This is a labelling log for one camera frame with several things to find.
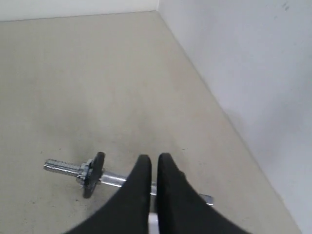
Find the white rectangular plastic tray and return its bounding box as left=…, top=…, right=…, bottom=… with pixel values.
left=148, top=213, right=159, bottom=234

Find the chrome dumbbell bar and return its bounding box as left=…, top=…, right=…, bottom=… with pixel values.
left=43, top=158, right=215, bottom=207

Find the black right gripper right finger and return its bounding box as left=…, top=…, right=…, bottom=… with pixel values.
left=156, top=153, right=247, bottom=234

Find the black weight plate far end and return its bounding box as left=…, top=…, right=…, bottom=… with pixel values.
left=83, top=152, right=105, bottom=198

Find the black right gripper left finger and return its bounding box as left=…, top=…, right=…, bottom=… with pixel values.
left=67, top=155, right=152, bottom=234

